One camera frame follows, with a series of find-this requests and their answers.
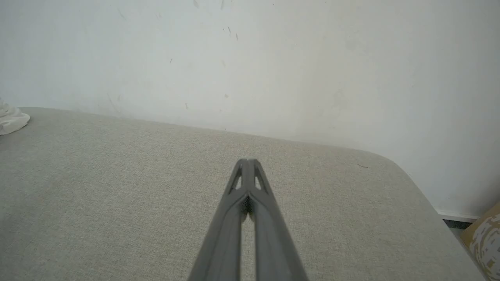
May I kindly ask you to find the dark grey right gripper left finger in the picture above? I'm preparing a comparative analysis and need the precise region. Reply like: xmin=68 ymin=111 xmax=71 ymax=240
xmin=187 ymin=158 xmax=249 ymax=281

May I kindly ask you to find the brown cardboard box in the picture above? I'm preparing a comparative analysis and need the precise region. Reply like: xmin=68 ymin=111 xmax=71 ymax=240
xmin=460 ymin=202 xmax=500 ymax=281

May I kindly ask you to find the white and black shirt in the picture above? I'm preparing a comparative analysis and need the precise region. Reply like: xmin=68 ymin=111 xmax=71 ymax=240
xmin=0 ymin=98 xmax=31 ymax=136

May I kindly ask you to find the grey fabric sofa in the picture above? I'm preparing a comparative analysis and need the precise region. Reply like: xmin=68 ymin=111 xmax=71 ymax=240
xmin=0 ymin=107 xmax=487 ymax=281

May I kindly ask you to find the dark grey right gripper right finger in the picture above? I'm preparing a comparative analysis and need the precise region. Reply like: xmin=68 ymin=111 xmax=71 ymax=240
xmin=248 ymin=158 xmax=310 ymax=281

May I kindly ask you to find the white baseboard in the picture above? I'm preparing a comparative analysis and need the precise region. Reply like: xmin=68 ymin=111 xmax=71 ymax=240
xmin=436 ymin=208 xmax=481 ymax=223

